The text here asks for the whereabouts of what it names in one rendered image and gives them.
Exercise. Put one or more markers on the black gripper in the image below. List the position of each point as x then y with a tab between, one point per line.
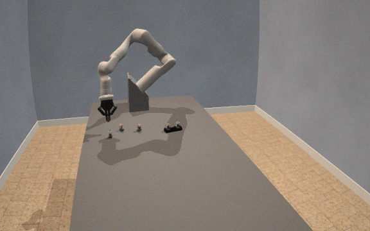
105	105

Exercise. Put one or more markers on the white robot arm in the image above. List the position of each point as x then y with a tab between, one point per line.
154	48

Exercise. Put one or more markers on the black rack with three pockets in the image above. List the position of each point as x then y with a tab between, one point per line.
173	129

